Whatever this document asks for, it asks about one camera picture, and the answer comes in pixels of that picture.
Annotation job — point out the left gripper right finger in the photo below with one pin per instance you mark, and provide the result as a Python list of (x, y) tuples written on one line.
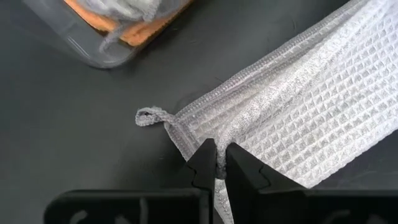
[(295, 205)]

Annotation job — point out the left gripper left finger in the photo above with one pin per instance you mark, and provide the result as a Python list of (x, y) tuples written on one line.
[(140, 205)]

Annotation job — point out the orange microfiber towel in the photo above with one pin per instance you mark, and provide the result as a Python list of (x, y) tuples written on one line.
[(136, 34)]

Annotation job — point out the clear plastic bin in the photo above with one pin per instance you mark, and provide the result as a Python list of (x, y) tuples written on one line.
[(62, 34)]

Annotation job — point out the grey waffle towel with tag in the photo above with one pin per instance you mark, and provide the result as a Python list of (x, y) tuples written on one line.
[(124, 7)]

